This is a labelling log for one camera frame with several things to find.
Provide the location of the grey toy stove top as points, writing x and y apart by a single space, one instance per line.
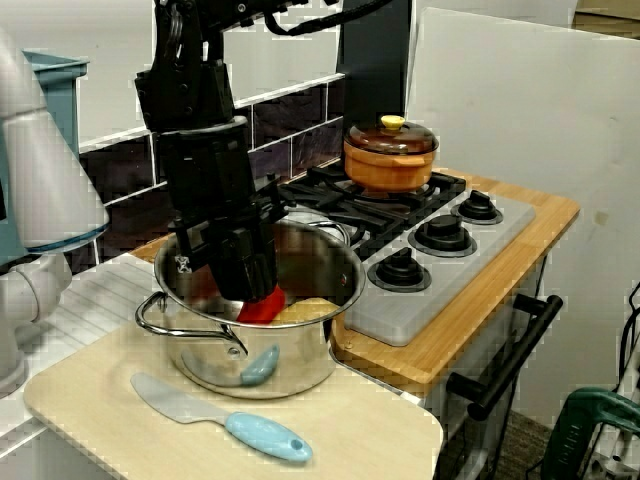
400 320

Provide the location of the dark tile backsplash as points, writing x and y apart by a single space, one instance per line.
125 170

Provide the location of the white foam board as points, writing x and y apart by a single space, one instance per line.
525 125

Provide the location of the brown lid with yellow knob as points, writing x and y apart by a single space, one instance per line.
390 137

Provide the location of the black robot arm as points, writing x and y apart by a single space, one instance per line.
185 85

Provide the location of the green clamp tool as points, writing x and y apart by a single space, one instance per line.
575 430

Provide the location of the stainless steel pot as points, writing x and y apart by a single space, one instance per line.
280 360

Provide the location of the light wooden cutting board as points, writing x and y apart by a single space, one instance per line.
350 430

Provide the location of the black burner grate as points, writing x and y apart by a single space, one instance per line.
350 215
445 187

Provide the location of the red toy pepper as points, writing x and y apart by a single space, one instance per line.
260 310

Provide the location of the grey toy faucet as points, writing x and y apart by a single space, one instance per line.
45 175

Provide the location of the white toy kitchen cabinet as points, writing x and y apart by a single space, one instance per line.
450 350

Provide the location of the orange toy casserole pot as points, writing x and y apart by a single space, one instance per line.
385 172

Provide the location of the bread loaf in pot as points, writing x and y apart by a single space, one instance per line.
305 310

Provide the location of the black stove knob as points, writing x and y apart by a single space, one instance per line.
400 270
442 235
477 207

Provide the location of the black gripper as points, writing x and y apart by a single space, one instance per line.
210 175

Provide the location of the dark grey hood side panel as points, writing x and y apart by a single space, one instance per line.
375 75

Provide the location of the brown cardboard box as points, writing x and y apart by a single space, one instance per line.
605 17

